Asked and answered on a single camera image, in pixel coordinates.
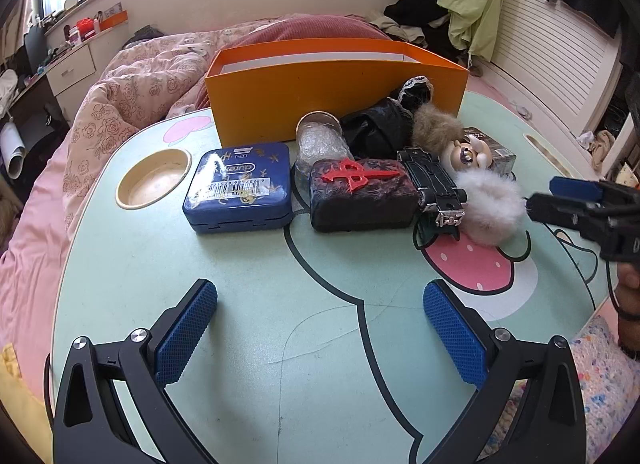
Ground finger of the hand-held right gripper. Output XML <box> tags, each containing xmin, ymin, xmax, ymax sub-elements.
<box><xmin>525</xmin><ymin>192</ymin><xmax>621</xmax><ymax>245</ymax></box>
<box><xmin>549</xmin><ymin>177</ymin><xmax>640</xmax><ymax>209</ymax></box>

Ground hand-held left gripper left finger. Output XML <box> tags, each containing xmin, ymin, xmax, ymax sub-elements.
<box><xmin>52</xmin><ymin>278</ymin><xmax>219</xmax><ymax>464</ymax></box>

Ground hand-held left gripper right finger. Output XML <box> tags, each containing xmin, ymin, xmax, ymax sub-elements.
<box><xmin>422</xmin><ymin>279</ymin><xmax>587</xmax><ymax>464</ymax></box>

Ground white fluffy pompom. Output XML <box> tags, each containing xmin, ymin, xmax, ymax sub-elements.
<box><xmin>455</xmin><ymin>166</ymin><xmax>531</xmax><ymax>247</ymax></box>

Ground brown card box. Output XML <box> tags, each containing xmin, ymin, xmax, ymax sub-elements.
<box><xmin>462</xmin><ymin>126</ymin><xmax>517</xmax><ymax>179</ymax></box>

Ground cartoon mouse keychain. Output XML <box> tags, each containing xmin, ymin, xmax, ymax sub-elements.
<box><xmin>440</xmin><ymin>136</ymin><xmax>496</xmax><ymax>179</ymax></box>

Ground green toy car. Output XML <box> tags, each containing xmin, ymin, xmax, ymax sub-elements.
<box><xmin>397</xmin><ymin>146</ymin><xmax>471</xmax><ymax>251</ymax></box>

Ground blue tin box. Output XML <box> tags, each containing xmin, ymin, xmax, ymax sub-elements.
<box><xmin>181</xmin><ymin>142</ymin><xmax>292</xmax><ymax>236</ymax></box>

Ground dark box with red emblem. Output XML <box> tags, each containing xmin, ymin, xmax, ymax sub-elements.
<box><xmin>308</xmin><ymin>157</ymin><xmax>421</xmax><ymax>233</ymax></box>

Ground orange cardboard box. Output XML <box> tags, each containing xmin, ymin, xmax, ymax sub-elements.
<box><xmin>204</xmin><ymin>37</ymin><xmax>471</xmax><ymax>145</ymax></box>

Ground person's right forearm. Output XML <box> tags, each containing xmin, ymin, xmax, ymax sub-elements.
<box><xmin>615</xmin><ymin>261</ymin><xmax>640</xmax><ymax>360</ymax></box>

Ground green cartoon print desktop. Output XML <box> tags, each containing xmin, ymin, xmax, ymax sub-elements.
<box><xmin>50</xmin><ymin>76</ymin><xmax>621</xmax><ymax>464</ymax></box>

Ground beige crumpled cloth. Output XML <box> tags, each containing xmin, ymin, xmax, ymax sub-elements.
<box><xmin>592</xmin><ymin>130</ymin><xmax>618</xmax><ymax>169</ymax></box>

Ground white louvered door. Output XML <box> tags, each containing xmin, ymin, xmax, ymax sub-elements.
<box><xmin>487</xmin><ymin>0</ymin><xmax>626</xmax><ymax>139</ymax></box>

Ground brown fur pompom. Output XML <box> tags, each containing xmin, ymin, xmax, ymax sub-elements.
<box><xmin>411</xmin><ymin>104</ymin><xmax>468</xmax><ymax>155</ymax></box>

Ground speckled plush blanket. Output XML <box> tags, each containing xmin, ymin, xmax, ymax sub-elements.
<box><xmin>570</xmin><ymin>316</ymin><xmax>640</xmax><ymax>464</ymax></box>

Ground pink bed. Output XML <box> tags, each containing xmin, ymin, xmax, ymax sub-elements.
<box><xmin>0</xmin><ymin>136</ymin><xmax>76</xmax><ymax>402</ymax></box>

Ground black doll with lace trim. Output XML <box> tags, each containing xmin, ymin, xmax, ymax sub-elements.
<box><xmin>340</xmin><ymin>76</ymin><xmax>435</xmax><ymax>159</ymax></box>

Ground clear plastic wrapped jar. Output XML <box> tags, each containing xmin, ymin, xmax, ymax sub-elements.
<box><xmin>295</xmin><ymin>111</ymin><xmax>351</xmax><ymax>189</ymax></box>

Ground pink floral quilt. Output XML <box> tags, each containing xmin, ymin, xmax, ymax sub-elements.
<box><xmin>62</xmin><ymin>26</ymin><xmax>281</xmax><ymax>195</ymax></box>

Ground black clothes pile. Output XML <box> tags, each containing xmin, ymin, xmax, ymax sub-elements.
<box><xmin>384</xmin><ymin>0</ymin><xmax>451</xmax><ymax>44</ymax></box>

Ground white paper roll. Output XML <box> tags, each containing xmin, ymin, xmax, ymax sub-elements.
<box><xmin>0</xmin><ymin>121</ymin><xmax>26</xmax><ymax>179</ymax></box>

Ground white drawer cabinet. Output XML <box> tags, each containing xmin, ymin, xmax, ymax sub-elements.
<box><xmin>47</xmin><ymin>41</ymin><xmax>98</xmax><ymax>97</ymax></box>

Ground grey folded cloth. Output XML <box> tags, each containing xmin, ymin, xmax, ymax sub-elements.
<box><xmin>122</xmin><ymin>25</ymin><xmax>166</xmax><ymax>47</ymax></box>

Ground white cloth pile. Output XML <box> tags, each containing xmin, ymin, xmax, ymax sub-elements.
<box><xmin>0</xmin><ymin>68</ymin><xmax>18</xmax><ymax>104</ymax></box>

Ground orange tray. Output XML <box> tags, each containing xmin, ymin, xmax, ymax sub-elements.
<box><xmin>95</xmin><ymin>10</ymin><xmax>128</xmax><ymax>34</ymax></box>

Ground black monitor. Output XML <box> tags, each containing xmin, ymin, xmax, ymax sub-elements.
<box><xmin>22</xmin><ymin>21</ymin><xmax>48</xmax><ymax>74</ymax></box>

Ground red corduroy pillow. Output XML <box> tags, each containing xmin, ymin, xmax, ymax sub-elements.
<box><xmin>235</xmin><ymin>14</ymin><xmax>396</xmax><ymax>47</ymax></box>

